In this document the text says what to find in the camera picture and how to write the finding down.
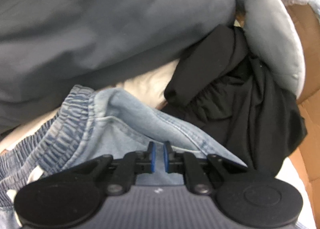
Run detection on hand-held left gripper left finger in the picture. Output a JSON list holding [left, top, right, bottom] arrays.
[[71, 141, 157, 196]]

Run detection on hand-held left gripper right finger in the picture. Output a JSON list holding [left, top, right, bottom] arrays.
[[162, 140, 248, 196]]

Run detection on blue denim pants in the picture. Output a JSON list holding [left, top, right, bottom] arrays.
[[0, 85, 248, 229]]

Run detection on black clothes pile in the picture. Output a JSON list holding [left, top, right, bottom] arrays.
[[164, 24, 308, 178]]

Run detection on bear print bed sheet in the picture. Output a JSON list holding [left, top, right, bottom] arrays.
[[0, 60, 317, 229]]

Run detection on dark grey pillow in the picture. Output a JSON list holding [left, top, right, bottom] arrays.
[[0, 0, 237, 132]]

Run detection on grey neck pillow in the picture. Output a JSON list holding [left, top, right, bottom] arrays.
[[234, 0, 307, 99]]

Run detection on cardboard sheet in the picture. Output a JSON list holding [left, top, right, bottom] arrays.
[[285, 4, 320, 209]]

